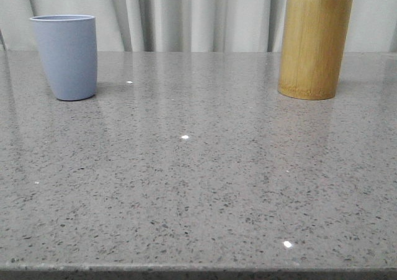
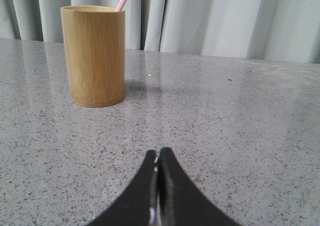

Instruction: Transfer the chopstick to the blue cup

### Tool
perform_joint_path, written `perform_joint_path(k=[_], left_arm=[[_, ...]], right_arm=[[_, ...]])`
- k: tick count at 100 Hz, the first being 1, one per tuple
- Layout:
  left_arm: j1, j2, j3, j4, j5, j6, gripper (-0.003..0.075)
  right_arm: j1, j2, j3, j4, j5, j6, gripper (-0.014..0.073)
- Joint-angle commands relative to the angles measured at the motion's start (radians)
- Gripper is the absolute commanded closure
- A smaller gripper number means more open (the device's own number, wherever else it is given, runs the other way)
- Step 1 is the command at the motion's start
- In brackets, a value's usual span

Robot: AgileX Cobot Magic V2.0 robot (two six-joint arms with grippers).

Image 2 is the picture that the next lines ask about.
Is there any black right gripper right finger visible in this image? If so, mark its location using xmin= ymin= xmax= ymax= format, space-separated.
xmin=158 ymin=147 xmax=238 ymax=225

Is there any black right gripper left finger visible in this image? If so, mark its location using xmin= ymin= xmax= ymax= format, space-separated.
xmin=89 ymin=150 xmax=158 ymax=226

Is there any bamboo cylinder cup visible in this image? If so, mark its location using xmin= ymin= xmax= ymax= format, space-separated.
xmin=60 ymin=6 xmax=125 ymax=107

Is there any grey-white curtain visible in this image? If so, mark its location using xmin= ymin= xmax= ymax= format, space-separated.
xmin=0 ymin=0 xmax=320 ymax=63

